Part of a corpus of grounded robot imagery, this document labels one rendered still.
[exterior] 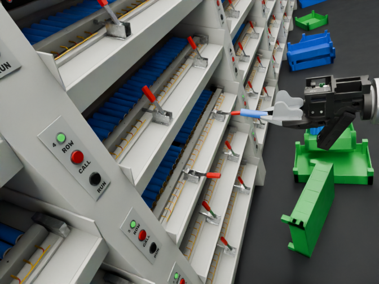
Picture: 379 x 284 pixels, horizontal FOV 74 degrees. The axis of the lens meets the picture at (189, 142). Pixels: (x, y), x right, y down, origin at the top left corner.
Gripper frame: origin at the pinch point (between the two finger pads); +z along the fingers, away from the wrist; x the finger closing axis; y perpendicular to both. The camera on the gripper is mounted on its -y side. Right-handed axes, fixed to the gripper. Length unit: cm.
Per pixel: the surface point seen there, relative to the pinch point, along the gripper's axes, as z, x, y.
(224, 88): 20.3, -30.1, -6.8
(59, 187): 17.6, 39.6, 18.4
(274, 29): 18, -150, -26
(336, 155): -18, -51, -61
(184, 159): 21.4, 8.7, -6.3
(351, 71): -30, -133, -59
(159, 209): 21.4, 24.9, -6.6
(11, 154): 19, 40, 25
